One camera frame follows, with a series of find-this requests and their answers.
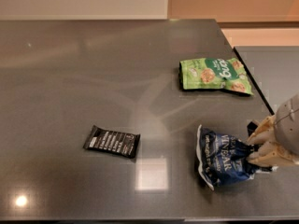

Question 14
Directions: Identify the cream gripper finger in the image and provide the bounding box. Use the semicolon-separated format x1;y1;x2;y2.
247;142;299;167
246;115;276;145

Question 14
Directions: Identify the blue kettle chip bag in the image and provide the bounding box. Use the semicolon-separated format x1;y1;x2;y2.
195;124;263;191

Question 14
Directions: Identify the green rice chip bag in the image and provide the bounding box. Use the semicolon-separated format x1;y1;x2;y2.
179;58;252;95

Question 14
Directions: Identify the grey side table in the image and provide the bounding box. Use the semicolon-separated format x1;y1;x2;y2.
235;46;299;112

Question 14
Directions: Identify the black snack bar wrapper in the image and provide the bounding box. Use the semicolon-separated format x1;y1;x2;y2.
83;125;140;159

